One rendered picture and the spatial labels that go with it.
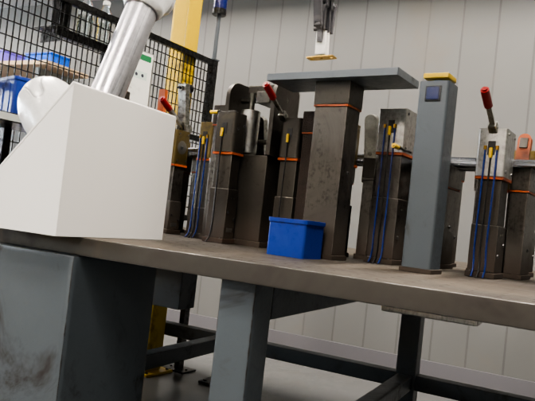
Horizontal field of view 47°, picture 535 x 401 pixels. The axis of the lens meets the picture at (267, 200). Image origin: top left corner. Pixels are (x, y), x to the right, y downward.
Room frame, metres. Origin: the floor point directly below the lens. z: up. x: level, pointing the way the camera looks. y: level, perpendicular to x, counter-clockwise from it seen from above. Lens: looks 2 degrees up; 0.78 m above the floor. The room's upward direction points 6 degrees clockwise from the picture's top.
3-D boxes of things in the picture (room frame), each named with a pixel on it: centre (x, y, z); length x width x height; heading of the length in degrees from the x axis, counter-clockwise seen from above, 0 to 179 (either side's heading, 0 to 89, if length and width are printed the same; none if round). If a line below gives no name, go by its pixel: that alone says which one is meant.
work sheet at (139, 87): (2.64, 0.64, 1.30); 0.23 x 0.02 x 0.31; 146
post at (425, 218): (1.43, -0.37, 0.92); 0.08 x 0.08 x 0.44; 56
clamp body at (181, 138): (2.10, 0.34, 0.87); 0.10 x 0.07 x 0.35; 146
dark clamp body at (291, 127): (1.79, -0.06, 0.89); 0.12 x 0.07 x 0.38; 146
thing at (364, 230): (1.75, -0.28, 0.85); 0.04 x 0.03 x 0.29; 56
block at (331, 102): (1.58, -0.15, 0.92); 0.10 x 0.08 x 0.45; 56
